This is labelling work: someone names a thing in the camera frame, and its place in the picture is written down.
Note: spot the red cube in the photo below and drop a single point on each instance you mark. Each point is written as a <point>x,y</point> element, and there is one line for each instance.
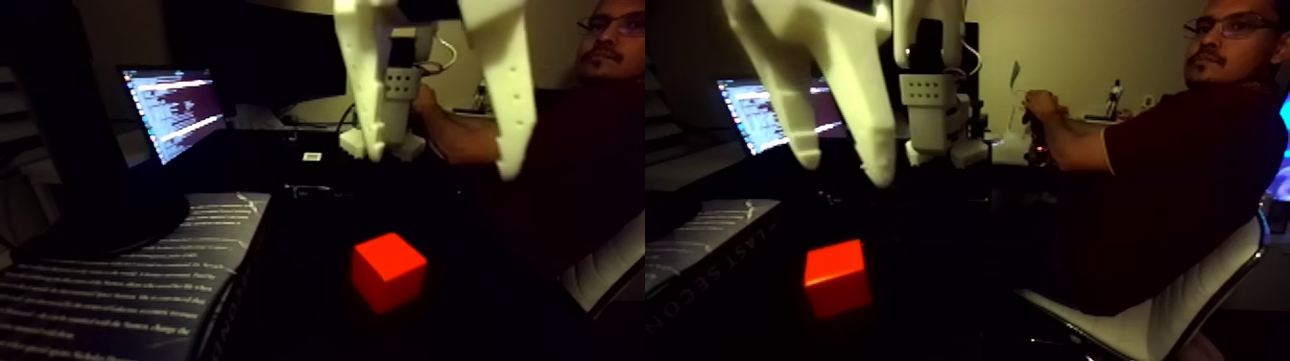
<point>388,274</point>

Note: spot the dark leader arm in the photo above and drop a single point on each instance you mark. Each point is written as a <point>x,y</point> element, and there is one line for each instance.
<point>1038,151</point>

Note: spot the person's hand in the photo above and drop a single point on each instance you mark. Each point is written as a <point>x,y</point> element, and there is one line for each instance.
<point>1043,106</point>

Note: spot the small white label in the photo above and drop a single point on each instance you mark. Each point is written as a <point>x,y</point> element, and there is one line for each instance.
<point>312,156</point>

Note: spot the black flat monitor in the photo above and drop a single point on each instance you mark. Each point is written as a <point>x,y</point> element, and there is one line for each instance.
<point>262,50</point>

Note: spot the black box white lettering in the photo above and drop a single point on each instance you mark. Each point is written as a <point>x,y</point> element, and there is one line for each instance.
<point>343,192</point>

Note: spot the open laptop lit screen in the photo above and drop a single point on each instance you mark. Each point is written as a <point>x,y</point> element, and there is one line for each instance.
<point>171,106</point>

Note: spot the grey book white text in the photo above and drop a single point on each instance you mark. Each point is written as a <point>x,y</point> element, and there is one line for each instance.
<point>121,292</point>

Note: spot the small figurine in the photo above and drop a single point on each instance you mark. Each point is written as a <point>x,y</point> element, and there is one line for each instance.
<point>1115,101</point>

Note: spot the white shelf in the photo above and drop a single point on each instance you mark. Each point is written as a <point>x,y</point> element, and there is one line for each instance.
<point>1129,123</point>

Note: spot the white office chair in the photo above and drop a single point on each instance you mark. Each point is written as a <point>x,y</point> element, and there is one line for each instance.
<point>1139,338</point>

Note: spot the person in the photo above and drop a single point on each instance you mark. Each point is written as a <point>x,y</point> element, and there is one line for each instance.
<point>1189,181</point>

